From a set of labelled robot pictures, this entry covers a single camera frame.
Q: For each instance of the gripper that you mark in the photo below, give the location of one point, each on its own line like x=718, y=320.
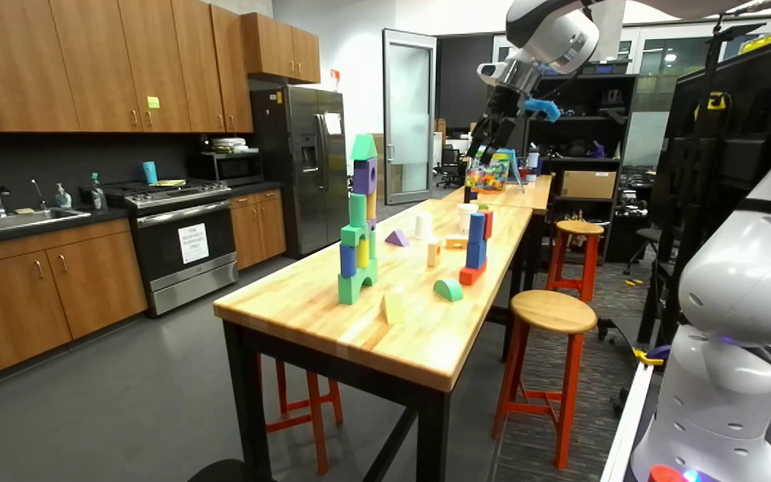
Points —
x=504, y=106

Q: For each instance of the steel sink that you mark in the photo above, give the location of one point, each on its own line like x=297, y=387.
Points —
x=21, y=219

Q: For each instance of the green half-round foam block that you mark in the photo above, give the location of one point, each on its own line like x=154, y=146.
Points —
x=448, y=290

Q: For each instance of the white cup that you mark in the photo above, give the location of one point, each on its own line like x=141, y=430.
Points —
x=466, y=219

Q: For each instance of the steel stove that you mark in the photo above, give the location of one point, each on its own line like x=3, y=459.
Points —
x=178, y=248

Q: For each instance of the small wooden wall cabinet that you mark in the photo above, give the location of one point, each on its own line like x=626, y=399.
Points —
x=282, y=47

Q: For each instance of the yellow triangle foam block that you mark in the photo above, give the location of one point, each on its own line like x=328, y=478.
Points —
x=393, y=310

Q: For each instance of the row of wooden base cabinets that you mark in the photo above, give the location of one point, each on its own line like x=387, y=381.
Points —
x=37, y=294

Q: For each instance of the yellow sticky note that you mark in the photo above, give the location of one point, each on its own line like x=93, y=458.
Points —
x=153, y=102

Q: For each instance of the purple foam block with hole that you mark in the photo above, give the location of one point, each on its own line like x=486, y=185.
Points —
x=361, y=177

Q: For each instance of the black microwave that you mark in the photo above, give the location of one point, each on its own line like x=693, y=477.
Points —
x=230, y=167

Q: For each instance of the stack of plates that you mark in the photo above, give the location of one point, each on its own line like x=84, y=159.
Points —
x=228, y=144

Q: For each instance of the clear bag of foam blocks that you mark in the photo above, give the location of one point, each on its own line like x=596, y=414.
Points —
x=489, y=176

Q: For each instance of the orange thin foam block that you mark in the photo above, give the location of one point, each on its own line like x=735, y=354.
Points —
x=372, y=204

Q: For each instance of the purple triangle foam block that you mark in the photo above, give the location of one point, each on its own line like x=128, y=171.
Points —
x=397, y=239

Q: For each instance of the black office chair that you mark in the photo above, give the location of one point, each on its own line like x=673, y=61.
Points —
x=450, y=164

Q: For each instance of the frosted glass door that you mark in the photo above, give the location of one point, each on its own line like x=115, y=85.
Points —
x=409, y=117

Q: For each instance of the green arch foam block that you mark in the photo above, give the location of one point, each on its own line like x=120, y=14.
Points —
x=351, y=288

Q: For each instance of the steel refrigerator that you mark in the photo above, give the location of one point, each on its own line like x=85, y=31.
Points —
x=305, y=167

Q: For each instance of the row of wooden wall cabinets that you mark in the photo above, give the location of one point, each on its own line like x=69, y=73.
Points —
x=91, y=60

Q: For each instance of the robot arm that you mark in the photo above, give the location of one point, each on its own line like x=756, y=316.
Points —
x=740, y=294

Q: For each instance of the cream foam block with hole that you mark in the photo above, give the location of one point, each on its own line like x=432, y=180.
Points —
x=433, y=254

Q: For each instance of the orange flat foam block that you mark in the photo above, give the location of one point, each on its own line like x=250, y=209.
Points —
x=456, y=242

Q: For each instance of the teal cup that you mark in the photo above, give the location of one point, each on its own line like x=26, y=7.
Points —
x=150, y=172

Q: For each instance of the yellow cylinder foam block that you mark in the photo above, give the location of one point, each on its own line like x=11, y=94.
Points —
x=363, y=253

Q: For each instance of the yellow clamp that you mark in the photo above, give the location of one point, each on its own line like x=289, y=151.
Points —
x=646, y=357

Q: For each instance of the blue tall foam block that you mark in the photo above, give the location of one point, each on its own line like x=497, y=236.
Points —
x=347, y=261

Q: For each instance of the black equipment cart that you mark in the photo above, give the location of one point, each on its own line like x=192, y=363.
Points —
x=707, y=167

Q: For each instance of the white cylinder foam block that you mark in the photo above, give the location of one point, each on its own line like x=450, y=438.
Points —
x=423, y=225

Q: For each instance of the cardboard box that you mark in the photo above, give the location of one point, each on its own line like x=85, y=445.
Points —
x=588, y=184

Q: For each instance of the clear soap bottle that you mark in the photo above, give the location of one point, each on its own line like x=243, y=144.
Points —
x=63, y=197

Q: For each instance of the green dish soap bottle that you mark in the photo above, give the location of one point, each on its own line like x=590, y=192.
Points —
x=97, y=194

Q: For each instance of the wooden base cabinet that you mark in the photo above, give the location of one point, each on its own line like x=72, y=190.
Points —
x=258, y=227

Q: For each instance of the red tall foam block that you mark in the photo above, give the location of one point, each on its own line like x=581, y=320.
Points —
x=488, y=225

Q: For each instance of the orange wooden stool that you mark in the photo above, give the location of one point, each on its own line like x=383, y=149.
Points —
x=315, y=408
x=579, y=228
x=551, y=314

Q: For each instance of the red flat foam block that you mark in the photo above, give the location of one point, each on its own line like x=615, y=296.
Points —
x=471, y=274

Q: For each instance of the black shelf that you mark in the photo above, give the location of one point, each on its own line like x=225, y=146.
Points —
x=586, y=134

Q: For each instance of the red button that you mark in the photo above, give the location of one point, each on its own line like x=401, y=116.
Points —
x=665, y=474

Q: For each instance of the green triangle foam block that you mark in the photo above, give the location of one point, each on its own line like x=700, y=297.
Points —
x=364, y=149

